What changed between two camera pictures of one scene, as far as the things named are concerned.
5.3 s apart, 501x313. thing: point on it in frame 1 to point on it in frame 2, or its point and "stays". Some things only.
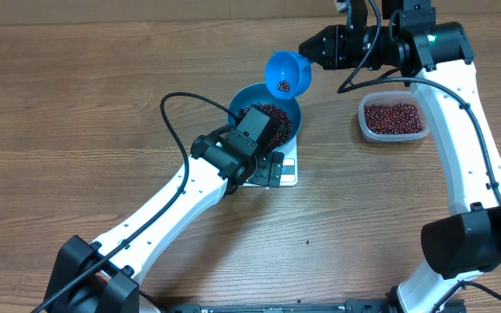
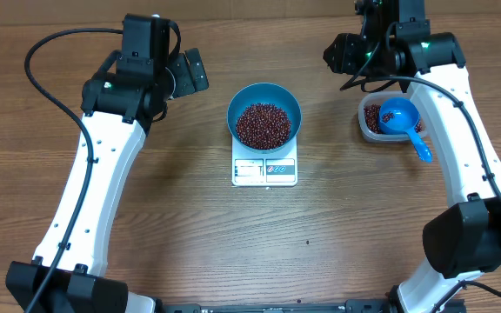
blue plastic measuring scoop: x=288 y=74 to x=400 y=116
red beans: x=283 y=85 to x=385 y=117
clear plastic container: x=391 y=116 stays
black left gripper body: x=266 y=171 to x=183 y=84
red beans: x=397 y=118 stays
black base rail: x=350 y=306 stays
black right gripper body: x=365 y=45 stays
